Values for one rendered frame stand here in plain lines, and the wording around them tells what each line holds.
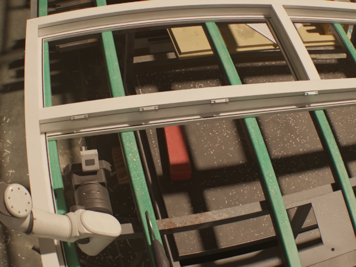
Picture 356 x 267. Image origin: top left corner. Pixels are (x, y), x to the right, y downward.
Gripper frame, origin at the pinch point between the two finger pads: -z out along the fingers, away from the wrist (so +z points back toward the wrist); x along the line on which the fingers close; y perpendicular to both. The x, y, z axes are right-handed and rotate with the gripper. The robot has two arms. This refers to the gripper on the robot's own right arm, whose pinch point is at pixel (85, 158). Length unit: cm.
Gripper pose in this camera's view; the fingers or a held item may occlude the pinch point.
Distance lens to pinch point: 163.0
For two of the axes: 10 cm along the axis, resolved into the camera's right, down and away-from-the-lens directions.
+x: -9.8, 1.1, -1.7
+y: -0.6, 6.3, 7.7
